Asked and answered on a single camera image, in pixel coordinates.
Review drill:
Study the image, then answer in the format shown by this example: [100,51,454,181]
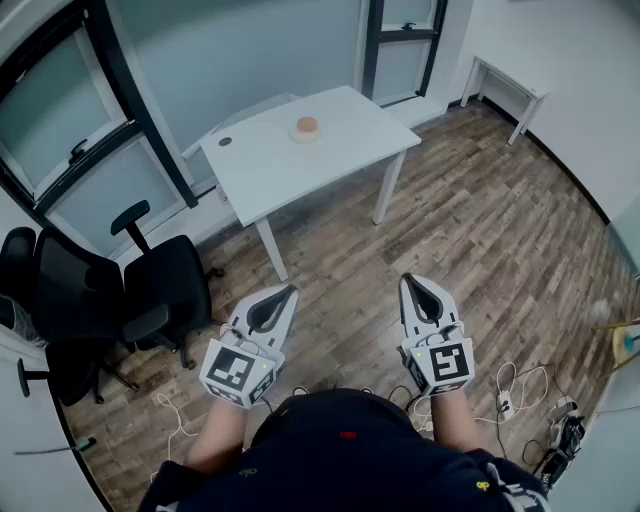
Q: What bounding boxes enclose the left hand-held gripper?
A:
[199,283,300,409]

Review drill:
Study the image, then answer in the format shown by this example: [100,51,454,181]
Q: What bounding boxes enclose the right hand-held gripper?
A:
[397,272,476,399]

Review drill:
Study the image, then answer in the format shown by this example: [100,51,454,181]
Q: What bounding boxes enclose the person's left forearm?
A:
[183,394,250,475]

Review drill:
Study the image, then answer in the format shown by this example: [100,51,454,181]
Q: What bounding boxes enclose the person's right forearm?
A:
[427,388,489,457]

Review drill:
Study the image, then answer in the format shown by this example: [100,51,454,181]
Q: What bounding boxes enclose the black mesh office chair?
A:
[0,226,39,302]
[32,199,222,371]

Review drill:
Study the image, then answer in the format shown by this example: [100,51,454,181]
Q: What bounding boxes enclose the person's dark printed shirt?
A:
[141,387,552,512]

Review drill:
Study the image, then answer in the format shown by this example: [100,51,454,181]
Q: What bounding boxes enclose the black electronic device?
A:
[522,413,587,489]

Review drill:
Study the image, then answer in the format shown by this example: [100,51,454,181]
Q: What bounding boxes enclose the black office chair base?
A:
[44,339,142,407]

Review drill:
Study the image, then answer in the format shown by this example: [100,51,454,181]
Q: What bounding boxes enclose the wooden stand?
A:
[591,317,640,374]

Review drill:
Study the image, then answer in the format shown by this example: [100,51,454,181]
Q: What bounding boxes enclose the green tipped thin tool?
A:
[13,436,99,457]

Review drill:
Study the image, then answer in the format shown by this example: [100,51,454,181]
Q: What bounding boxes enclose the narrow white side table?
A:
[458,53,552,147]

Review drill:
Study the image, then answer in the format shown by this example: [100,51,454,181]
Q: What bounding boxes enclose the black chair armrest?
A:
[16,356,52,400]

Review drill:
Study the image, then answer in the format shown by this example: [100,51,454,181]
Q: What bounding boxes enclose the white cable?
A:
[156,391,202,467]
[472,360,557,426]

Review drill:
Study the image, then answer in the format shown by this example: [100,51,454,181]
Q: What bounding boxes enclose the white wire mesh basket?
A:
[0,293,50,347]

